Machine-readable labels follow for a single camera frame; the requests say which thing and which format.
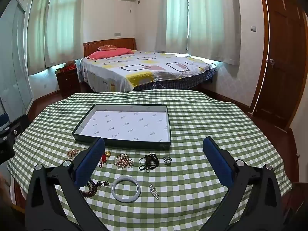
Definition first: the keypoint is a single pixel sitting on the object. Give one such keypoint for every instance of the white light switch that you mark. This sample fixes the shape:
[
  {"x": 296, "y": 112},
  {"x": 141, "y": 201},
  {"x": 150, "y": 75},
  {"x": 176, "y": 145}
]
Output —
[{"x": 253, "y": 28}]

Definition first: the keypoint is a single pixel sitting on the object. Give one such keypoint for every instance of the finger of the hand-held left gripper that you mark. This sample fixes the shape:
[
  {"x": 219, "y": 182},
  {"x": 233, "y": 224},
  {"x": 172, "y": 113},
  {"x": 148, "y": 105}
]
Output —
[
  {"x": 19, "y": 125},
  {"x": 3, "y": 120}
]

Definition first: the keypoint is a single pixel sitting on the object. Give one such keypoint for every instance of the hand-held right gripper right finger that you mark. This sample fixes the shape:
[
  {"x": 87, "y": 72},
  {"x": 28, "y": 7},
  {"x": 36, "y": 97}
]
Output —
[{"x": 217, "y": 163}]

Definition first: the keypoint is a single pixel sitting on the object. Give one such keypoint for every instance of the gold pearl tassel brooch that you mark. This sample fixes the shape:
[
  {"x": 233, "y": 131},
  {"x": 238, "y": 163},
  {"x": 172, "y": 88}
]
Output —
[{"x": 71, "y": 152}]

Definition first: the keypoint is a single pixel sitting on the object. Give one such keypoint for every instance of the pink pillow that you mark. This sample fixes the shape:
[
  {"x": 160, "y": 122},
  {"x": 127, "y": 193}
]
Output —
[{"x": 108, "y": 53}]

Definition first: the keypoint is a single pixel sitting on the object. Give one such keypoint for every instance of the white sheer curtain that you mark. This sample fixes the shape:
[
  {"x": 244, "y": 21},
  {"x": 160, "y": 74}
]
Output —
[
  {"x": 214, "y": 21},
  {"x": 55, "y": 28},
  {"x": 170, "y": 16}
]

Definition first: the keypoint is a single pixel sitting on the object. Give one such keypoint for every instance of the silver rhinestone brooch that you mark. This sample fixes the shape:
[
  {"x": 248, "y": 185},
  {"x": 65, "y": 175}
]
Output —
[{"x": 153, "y": 191}]

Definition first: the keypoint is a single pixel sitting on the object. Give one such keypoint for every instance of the gold flower brooch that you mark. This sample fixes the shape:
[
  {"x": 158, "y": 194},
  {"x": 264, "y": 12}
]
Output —
[{"x": 124, "y": 161}]

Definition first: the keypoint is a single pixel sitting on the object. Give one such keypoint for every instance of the wooden headboard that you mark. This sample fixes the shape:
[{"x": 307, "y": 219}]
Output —
[{"x": 125, "y": 43}]

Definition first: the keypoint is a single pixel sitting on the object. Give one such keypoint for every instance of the dark wooden nightstand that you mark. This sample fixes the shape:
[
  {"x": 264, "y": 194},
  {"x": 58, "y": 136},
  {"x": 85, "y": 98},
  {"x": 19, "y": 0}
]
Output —
[{"x": 68, "y": 81}]

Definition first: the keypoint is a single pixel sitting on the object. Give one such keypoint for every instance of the red knot charm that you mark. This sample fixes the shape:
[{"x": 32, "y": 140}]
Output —
[{"x": 104, "y": 158}]

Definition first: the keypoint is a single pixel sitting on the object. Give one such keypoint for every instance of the green checked tablecloth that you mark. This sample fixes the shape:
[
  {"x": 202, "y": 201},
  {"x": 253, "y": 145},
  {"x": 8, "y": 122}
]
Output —
[{"x": 192, "y": 125}]

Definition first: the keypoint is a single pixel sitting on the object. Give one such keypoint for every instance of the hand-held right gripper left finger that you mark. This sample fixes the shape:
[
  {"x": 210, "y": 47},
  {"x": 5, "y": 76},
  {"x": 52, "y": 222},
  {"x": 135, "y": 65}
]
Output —
[{"x": 90, "y": 163}]

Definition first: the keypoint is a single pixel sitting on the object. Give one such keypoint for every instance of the bed with patterned cover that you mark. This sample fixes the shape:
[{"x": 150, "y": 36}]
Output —
[{"x": 154, "y": 65}]

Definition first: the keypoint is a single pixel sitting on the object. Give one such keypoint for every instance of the pale wardrobe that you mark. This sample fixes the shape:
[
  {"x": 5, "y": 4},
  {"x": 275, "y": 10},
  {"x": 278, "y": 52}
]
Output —
[{"x": 14, "y": 77}]

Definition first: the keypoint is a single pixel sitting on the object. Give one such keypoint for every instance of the brown wooden door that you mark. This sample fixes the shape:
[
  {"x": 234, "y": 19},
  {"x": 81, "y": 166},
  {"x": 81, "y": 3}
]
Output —
[{"x": 281, "y": 77}]

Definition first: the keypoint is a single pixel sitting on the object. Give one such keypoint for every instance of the dark green paper-lined tray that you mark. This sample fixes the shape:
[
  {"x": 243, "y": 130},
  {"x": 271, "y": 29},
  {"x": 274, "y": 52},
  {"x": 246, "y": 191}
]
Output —
[{"x": 125, "y": 125}]

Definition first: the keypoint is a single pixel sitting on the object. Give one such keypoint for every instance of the red box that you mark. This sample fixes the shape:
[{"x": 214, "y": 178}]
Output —
[{"x": 70, "y": 67}]

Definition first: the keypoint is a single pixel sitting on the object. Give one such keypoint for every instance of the blue plaid bed cover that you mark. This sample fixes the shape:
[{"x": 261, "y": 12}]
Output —
[{"x": 182, "y": 80}]

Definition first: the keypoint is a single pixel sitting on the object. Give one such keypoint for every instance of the white jade bangle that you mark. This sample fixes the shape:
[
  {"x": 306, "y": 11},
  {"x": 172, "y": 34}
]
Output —
[{"x": 113, "y": 189}]

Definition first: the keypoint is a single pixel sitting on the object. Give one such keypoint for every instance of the red embroidered cushion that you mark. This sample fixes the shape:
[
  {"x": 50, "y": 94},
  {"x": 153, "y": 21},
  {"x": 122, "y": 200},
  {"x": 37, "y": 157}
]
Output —
[{"x": 107, "y": 47}]

